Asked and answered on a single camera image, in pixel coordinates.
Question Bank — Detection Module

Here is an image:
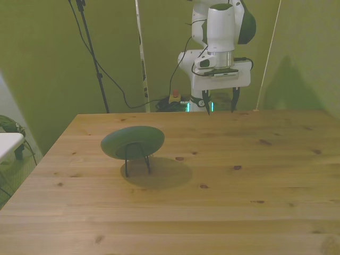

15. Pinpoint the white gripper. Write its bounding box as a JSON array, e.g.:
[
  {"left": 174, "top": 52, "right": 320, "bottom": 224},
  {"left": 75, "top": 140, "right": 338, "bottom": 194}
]
[{"left": 191, "top": 59, "right": 252, "bottom": 116}]

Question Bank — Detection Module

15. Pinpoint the green round plate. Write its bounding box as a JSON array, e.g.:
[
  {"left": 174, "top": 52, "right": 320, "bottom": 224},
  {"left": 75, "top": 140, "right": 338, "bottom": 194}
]
[{"left": 100, "top": 125, "right": 165, "bottom": 160}]

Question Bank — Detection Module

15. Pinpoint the yellow emergency stop button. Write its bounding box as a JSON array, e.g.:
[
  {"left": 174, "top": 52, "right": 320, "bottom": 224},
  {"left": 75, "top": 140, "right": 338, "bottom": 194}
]
[{"left": 168, "top": 89, "right": 183, "bottom": 105}]

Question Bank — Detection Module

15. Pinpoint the white vertical panel strip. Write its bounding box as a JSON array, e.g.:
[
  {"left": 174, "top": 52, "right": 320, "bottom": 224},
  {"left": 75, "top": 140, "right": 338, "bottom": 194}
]
[{"left": 134, "top": 0, "right": 151, "bottom": 113}]

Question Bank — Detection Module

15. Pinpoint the black tripod stand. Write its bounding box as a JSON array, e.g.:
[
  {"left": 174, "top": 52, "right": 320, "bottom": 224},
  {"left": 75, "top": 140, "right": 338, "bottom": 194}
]
[{"left": 75, "top": 0, "right": 111, "bottom": 114}]

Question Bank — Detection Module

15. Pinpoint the black side table leg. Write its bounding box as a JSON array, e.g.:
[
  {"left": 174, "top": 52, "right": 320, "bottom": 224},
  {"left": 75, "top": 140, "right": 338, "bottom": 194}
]
[{"left": 14, "top": 144, "right": 25, "bottom": 160}]

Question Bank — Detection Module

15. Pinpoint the white side table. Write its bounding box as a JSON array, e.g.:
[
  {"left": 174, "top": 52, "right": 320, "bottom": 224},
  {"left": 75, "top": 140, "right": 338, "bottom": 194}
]
[{"left": 0, "top": 132, "right": 25, "bottom": 163}]

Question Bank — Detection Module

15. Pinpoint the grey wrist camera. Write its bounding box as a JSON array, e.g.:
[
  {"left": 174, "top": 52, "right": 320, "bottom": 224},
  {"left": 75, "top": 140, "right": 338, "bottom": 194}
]
[{"left": 204, "top": 68, "right": 240, "bottom": 79}]

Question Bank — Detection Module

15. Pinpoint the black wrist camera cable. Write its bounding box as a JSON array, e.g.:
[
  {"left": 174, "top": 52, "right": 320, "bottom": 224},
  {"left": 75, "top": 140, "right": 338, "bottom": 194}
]
[{"left": 233, "top": 57, "right": 254, "bottom": 71}]

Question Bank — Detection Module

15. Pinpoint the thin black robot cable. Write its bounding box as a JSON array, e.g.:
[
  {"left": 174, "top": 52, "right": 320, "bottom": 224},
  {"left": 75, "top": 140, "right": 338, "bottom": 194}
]
[{"left": 169, "top": 36, "right": 193, "bottom": 99}]

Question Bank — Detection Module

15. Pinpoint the black cable bundle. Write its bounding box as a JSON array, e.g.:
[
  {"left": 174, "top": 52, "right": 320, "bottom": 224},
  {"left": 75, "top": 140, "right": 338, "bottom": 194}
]
[{"left": 155, "top": 98, "right": 187, "bottom": 113}]

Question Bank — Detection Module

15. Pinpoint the white hanging cord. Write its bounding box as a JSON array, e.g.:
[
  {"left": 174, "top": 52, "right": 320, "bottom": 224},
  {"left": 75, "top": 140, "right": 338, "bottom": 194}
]
[{"left": 254, "top": 0, "right": 282, "bottom": 112}]

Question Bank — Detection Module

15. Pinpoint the long black tripod cable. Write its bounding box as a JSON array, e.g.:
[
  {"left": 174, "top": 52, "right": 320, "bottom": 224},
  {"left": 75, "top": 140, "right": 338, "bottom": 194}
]
[{"left": 67, "top": 0, "right": 171, "bottom": 109}]

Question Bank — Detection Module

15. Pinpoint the black wire plate stand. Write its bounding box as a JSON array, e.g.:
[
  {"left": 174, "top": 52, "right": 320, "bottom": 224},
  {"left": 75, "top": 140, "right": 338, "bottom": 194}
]
[{"left": 124, "top": 142, "right": 151, "bottom": 178}]

